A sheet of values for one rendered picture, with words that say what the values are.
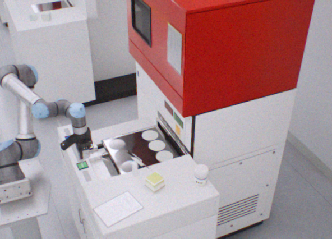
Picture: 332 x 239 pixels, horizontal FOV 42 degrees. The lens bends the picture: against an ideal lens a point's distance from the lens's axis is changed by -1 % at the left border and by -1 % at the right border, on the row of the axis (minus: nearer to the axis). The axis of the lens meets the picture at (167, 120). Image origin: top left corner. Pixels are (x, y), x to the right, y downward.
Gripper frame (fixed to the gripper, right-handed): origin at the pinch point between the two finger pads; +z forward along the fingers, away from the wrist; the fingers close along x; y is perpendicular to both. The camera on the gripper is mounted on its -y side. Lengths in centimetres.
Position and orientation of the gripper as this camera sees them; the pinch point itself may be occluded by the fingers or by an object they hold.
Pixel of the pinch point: (80, 160)
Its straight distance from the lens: 238.2
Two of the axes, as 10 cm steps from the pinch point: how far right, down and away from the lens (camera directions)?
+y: 9.1, -2.4, 3.4
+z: -0.1, 8.0, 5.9
